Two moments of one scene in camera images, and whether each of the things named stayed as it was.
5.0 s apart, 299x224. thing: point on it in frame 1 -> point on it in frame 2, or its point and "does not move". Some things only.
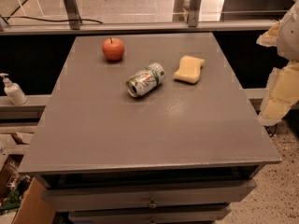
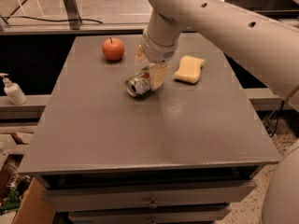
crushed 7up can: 140,81 does not move
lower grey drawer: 163,215 does not move
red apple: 113,49 does not move
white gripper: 290,36 -> 156,52
